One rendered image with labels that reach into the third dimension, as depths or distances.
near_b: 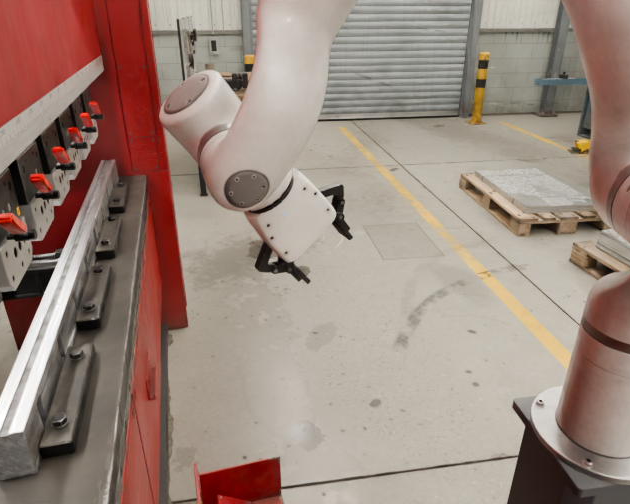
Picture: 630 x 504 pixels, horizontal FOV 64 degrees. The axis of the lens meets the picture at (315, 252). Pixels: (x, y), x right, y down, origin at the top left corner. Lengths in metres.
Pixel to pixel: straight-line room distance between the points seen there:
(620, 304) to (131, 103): 2.13
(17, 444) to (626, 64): 0.99
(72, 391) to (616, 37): 1.03
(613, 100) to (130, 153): 2.15
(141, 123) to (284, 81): 2.00
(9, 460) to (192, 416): 1.40
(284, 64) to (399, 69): 7.75
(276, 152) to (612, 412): 0.57
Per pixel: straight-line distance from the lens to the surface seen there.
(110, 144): 2.51
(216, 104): 0.56
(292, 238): 0.68
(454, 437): 2.28
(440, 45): 8.44
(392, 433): 2.25
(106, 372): 1.21
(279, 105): 0.50
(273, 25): 0.54
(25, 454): 1.01
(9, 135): 1.04
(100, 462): 1.02
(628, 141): 0.71
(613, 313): 0.75
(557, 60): 9.16
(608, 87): 0.64
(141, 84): 2.46
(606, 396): 0.81
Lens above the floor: 1.58
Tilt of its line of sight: 26 degrees down
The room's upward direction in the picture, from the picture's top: straight up
